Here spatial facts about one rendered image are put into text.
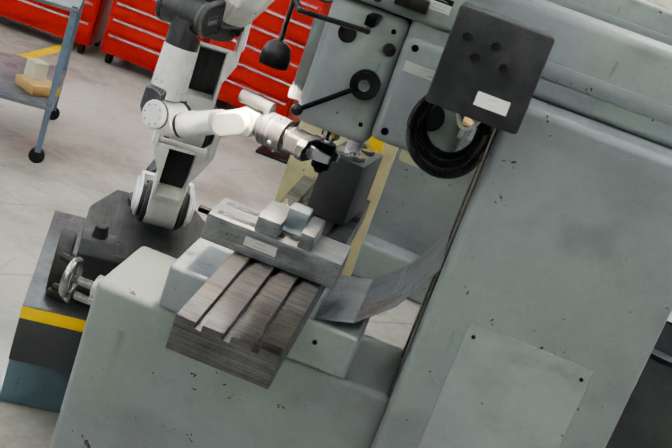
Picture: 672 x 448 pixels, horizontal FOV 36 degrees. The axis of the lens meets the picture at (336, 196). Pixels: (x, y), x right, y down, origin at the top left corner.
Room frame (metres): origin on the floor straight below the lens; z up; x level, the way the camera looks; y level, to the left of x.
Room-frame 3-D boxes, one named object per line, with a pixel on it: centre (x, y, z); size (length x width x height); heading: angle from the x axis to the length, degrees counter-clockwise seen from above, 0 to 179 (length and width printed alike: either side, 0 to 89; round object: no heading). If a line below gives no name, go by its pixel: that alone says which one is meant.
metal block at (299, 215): (2.40, 0.07, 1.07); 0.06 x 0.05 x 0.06; 176
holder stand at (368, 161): (2.91, -0.01, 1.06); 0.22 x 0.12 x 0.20; 168
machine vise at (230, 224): (2.40, 0.10, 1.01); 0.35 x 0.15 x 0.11; 86
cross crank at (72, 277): (2.50, 0.56, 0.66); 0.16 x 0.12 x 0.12; 85
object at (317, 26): (2.47, 0.17, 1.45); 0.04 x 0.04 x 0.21; 85
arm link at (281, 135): (2.49, 0.15, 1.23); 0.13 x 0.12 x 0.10; 160
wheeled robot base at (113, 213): (3.21, 0.54, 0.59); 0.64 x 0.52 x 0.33; 14
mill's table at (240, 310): (2.51, 0.06, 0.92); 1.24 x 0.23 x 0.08; 175
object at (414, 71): (2.44, -0.13, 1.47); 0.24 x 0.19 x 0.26; 175
